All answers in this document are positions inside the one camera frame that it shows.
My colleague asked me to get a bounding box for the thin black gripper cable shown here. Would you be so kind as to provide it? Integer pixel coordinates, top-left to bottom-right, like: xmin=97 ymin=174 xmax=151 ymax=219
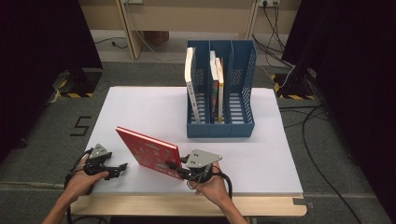
xmin=64 ymin=147 xmax=110 ymax=224

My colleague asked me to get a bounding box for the white floor cable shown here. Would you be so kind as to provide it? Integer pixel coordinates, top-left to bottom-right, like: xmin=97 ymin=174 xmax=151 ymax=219
xmin=134 ymin=31 xmax=188 ymax=63

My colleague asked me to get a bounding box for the yellow book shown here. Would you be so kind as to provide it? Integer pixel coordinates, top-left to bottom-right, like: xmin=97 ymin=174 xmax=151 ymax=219
xmin=215 ymin=56 xmax=225 ymax=124

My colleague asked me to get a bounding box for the black stand base hazard tape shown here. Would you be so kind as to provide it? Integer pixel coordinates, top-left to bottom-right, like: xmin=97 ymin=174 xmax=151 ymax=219
xmin=270 ymin=66 xmax=318 ymax=101
xmin=51 ymin=68 xmax=104 ymax=99

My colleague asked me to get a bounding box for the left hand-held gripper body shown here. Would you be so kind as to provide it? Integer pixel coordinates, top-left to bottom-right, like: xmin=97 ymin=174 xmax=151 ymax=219
xmin=83 ymin=143 xmax=112 ymax=175

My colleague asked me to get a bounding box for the person's right hand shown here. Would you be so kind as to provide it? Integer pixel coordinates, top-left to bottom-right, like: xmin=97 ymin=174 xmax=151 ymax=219
xmin=190 ymin=162 xmax=230 ymax=204

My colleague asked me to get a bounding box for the beige wooden desk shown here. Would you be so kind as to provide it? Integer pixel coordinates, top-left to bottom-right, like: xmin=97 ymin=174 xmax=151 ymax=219
xmin=78 ymin=0 xmax=303 ymax=61

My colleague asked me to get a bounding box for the long black floor cable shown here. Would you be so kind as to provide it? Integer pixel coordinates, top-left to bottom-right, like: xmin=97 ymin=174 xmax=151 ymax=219
xmin=278 ymin=104 xmax=363 ymax=224

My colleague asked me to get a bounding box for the thick black gripper cable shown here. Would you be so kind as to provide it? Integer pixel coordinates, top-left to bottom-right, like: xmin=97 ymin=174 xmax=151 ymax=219
xmin=211 ymin=172 xmax=233 ymax=200

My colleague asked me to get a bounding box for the black curtain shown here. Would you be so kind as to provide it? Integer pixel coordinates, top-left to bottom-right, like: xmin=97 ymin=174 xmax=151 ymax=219
xmin=0 ymin=0 xmax=105 ymax=162
xmin=281 ymin=0 xmax=396 ymax=216

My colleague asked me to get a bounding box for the white book with picture grid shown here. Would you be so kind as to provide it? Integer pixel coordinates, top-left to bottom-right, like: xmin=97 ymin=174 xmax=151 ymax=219
xmin=184 ymin=47 xmax=203 ymax=124

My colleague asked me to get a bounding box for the short black floor cable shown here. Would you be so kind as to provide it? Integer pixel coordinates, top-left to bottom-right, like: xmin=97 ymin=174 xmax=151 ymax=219
xmin=94 ymin=36 xmax=129 ymax=50

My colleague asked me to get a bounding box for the red book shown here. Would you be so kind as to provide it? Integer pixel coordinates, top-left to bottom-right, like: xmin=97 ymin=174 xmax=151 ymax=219
xmin=115 ymin=126 xmax=183 ymax=181

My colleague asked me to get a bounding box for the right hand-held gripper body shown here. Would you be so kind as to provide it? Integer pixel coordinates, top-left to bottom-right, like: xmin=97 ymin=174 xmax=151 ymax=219
xmin=181 ymin=148 xmax=223 ymax=184

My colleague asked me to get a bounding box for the blue plastic file rack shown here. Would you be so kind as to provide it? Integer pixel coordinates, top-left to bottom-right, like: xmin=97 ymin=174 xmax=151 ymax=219
xmin=185 ymin=39 xmax=258 ymax=139

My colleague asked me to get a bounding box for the black cable bundle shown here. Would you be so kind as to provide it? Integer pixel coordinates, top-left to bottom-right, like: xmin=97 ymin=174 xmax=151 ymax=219
xmin=251 ymin=2 xmax=295 ymax=68

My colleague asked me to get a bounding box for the teal illustrated book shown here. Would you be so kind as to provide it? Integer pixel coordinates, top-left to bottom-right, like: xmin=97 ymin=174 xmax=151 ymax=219
xmin=208 ymin=49 xmax=219 ymax=124

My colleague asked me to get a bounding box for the person's left hand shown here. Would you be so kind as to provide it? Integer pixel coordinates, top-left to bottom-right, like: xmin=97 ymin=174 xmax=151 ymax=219
xmin=64 ymin=154 xmax=110 ymax=200

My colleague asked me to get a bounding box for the white board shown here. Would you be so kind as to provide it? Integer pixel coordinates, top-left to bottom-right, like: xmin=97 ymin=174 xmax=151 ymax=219
xmin=74 ymin=86 xmax=304 ymax=197

